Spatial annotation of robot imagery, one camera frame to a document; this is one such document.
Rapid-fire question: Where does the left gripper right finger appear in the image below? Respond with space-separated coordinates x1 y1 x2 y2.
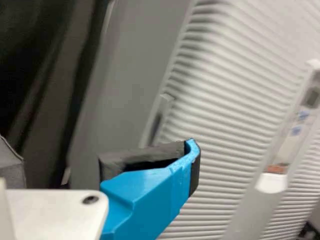
99 137 201 240

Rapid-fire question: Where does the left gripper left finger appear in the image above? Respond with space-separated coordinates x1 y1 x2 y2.
0 134 27 189

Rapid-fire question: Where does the white incubator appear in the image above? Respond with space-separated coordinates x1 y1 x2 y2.
59 0 198 188

